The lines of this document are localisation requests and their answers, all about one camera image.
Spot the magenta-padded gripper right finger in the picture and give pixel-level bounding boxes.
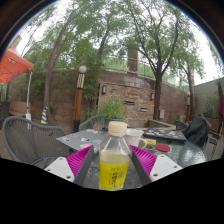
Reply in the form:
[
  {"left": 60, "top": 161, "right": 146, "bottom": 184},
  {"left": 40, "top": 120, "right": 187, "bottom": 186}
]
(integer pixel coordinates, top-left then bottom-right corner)
[{"left": 129, "top": 144, "right": 184, "bottom": 186}]

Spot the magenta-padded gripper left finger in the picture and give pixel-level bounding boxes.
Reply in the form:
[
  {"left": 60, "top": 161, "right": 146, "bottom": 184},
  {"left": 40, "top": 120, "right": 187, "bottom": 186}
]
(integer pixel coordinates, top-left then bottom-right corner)
[{"left": 43, "top": 144, "right": 96, "bottom": 187}]

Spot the yellow-labelled clear drink bottle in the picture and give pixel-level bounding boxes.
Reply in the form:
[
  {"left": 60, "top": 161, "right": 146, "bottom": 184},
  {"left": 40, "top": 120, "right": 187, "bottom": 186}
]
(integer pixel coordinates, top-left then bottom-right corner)
[{"left": 98, "top": 121, "right": 132, "bottom": 191}]

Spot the small yellow card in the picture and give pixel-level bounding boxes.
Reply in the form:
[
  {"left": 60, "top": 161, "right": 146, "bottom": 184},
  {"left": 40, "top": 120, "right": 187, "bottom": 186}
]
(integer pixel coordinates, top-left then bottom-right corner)
[{"left": 145, "top": 138, "right": 157, "bottom": 147}]

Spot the flat round red coaster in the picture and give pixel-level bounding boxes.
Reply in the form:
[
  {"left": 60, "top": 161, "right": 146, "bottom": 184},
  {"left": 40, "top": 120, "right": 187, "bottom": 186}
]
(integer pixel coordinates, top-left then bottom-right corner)
[{"left": 155, "top": 144, "right": 171, "bottom": 153}]

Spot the grey laptop with stickers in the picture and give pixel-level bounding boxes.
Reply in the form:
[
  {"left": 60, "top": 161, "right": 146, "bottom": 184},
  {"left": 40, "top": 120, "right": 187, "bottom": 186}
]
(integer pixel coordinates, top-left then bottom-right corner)
[{"left": 55, "top": 128, "right": 109, "bottom": 153}]

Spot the black laptop with stickers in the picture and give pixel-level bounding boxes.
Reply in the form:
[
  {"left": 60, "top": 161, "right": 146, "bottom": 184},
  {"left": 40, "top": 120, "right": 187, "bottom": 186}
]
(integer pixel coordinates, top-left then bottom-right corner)
[{"left": 142, "top": 127, "right": 188, "bottom": 142}]

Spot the blue yellow striped cone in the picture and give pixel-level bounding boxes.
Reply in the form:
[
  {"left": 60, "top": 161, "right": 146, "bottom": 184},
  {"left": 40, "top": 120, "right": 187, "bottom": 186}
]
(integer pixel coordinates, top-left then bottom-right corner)
[{"left": 40, "top": 106, "right": 49, "bottom": 126}]

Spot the black jacket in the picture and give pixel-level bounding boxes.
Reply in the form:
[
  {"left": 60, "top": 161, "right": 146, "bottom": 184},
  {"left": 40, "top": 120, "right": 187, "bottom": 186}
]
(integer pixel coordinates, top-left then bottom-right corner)
[{"left": 182, "top": 115, "right": 212, "bottom": 149}]

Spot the potted green plant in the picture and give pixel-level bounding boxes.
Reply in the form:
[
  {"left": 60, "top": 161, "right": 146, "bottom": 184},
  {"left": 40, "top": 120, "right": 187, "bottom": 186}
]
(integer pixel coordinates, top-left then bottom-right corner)
[{"left": 99, "top": 96, "right": 128, "bottom": 127}]

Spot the tall green tree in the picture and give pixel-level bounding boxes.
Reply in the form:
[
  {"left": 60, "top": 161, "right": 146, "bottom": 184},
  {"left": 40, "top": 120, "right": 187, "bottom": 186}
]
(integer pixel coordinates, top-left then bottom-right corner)
[
  {"left": 119, "top": 0, "right": 201, "bottom": 122},
  {"left": 19, "top": 0, "right": 111, "bottom": 118}
]

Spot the closed red parasol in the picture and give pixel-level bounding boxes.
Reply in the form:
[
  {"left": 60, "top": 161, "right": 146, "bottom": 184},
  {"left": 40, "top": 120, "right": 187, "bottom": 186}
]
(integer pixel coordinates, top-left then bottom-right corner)
[{"left": 217, "top": 79, "right": 224, "bottom": 124}]

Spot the orange parasol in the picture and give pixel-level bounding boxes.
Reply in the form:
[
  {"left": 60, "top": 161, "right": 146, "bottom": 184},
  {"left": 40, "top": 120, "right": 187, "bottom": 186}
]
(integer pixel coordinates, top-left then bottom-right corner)
[{"left": 0, "top": 46, "right": 35, "bottom": 122}]

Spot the wooden globe lamp post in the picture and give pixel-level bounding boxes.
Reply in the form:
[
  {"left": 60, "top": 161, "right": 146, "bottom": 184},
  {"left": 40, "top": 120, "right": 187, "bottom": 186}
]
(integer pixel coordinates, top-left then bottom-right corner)
[
  {"left": 73, "top": 65, "right": 88, "bottom": 133},
  {"left": 185, "top": 90, "right": 192, "bottom": 123}
]

